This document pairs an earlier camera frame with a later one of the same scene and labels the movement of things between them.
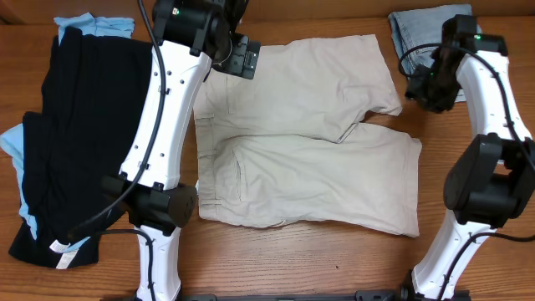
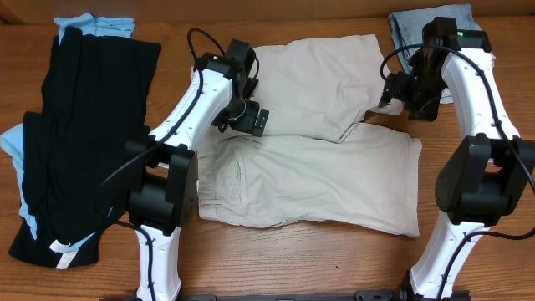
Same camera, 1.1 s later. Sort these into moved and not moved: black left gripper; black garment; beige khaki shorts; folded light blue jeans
Moved: black left gripper
Not moved: folded light blue jeans; beige khaki shorts; black garment
